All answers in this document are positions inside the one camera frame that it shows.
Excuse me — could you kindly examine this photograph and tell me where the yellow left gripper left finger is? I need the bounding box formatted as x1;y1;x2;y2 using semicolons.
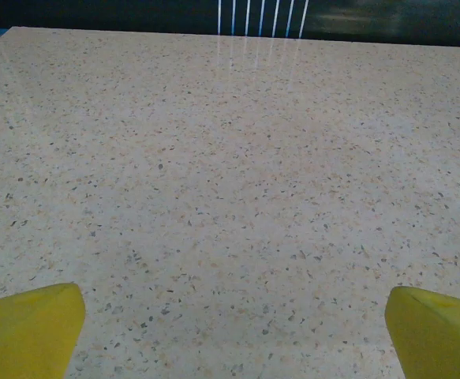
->
0;282;87;379

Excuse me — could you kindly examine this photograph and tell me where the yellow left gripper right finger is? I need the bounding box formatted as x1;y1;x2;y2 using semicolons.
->
384;286;460;379

